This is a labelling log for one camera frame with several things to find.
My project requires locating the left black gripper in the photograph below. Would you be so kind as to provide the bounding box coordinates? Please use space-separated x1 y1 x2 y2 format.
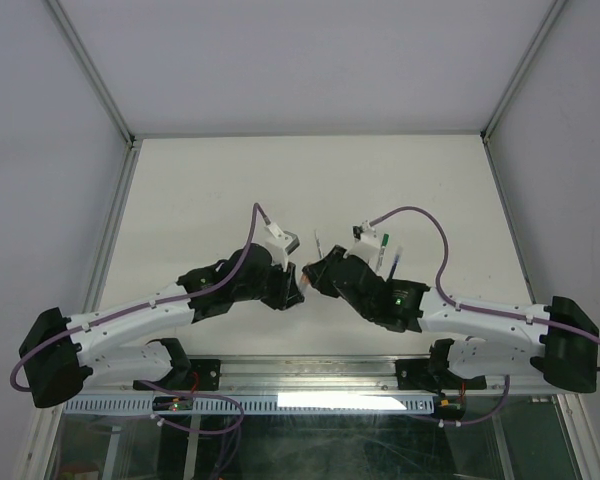
233 254 303 309

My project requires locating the orange tip clear marker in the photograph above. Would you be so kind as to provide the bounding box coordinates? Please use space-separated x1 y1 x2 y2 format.
299 275 310 293

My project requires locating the blue pen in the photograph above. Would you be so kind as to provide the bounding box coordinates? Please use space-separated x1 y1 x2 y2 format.
387 246 403 280

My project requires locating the white pen clear cap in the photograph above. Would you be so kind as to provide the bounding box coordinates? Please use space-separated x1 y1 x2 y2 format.
313 229 324 260

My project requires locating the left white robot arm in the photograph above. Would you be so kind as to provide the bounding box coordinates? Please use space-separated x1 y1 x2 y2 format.
15 243 304 409

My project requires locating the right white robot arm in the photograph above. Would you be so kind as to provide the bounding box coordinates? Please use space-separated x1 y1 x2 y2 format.
303 246 599 393

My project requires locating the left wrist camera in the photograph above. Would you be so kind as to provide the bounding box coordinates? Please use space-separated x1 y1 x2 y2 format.
265 222 300 271

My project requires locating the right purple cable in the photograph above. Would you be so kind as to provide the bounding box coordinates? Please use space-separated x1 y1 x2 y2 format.
369 205 600 427

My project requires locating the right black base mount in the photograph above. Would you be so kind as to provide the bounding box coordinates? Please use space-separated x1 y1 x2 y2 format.
394 358 439 393

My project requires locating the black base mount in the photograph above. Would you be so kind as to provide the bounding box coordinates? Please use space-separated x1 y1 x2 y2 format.
394 358 439 393
172 358 222 392

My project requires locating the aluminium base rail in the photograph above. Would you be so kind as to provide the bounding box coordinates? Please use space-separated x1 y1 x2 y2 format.
43 352 581 401

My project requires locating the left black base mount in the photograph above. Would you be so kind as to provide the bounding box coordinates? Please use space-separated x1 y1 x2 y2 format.
172 358 222 392

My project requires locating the slotted cable duct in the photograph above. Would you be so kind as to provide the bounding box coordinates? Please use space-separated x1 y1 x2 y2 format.
64 392 435 416

